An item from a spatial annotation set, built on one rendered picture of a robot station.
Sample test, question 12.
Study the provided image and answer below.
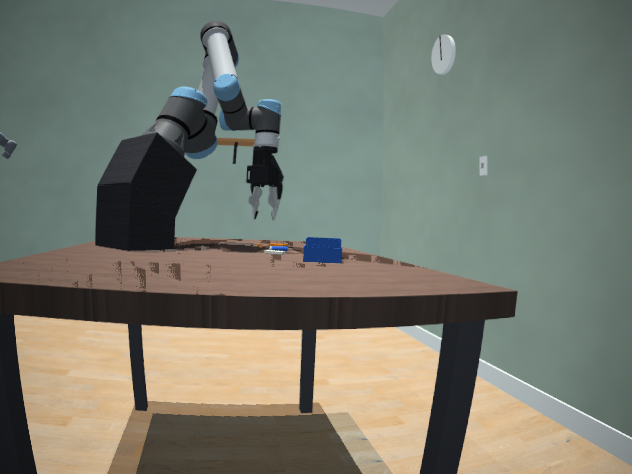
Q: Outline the blue rack of three bins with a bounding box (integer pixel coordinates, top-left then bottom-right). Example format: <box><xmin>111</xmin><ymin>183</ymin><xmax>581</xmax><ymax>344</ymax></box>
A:
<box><xmin>303</xmin><ymin>237</ymin><xmax>342</xmax><ymax>263</ymax></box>

